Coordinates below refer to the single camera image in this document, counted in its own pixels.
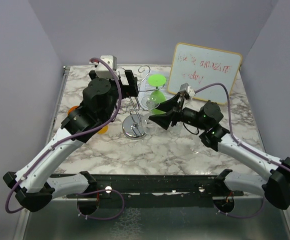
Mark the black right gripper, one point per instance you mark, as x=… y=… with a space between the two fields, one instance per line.
x=164 y=120

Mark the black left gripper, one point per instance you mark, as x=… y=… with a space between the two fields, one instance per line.
x=130 y=90

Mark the clear wine glass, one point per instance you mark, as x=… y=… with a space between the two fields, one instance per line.
x=198 y=148
x=149 y=103

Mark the green plastic wine glass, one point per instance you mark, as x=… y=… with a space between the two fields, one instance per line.
x=157 y=80

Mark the dark orange plastic wine glass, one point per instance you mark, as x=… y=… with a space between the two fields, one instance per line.
x=72 y=111

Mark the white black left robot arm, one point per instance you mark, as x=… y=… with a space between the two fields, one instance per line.
x=33 y=185

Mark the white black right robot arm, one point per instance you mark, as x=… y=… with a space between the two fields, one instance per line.
x=272 y=174

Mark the clear short tumbler glass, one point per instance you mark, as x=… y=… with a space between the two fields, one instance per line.
x=177 y=128

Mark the chrome wine glass rack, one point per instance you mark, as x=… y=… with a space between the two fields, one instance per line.
x=132 y=125

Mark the light orange plastic wine glass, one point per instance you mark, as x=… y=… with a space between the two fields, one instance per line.
x=103 y=130

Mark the clear wine glass lying down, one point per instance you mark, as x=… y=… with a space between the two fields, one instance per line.
x=198 y=148

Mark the yellow framed whiteboard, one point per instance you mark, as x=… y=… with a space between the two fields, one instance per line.
x=200 y=66

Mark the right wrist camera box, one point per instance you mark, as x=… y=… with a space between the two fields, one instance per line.
x=186 y=91

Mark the black mounting rail base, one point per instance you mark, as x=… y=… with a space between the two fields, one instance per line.
x=154 y=191

